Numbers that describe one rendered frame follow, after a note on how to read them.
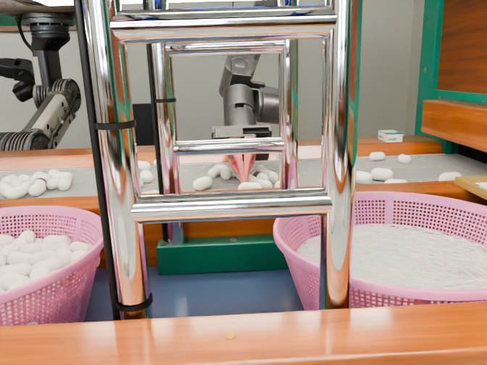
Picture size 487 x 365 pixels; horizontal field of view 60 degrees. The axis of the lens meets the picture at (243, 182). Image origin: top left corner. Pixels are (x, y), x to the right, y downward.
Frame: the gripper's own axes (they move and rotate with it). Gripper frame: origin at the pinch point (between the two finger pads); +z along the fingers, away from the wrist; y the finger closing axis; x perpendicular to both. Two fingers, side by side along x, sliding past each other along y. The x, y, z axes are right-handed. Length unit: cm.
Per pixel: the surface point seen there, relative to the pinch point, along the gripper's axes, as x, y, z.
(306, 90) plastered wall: 140, 53, -164
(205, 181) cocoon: 1.3, -6.3, -1.1
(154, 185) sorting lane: 5.8, -15.5, -3.7
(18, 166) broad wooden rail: 17, -47, -18
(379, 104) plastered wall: 150, 104, -159
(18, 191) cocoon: 1.5, -36.6, -0.7
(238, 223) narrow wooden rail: -6.1, -1.5, 10.9
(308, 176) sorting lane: 6.9, 12.2, -5.2
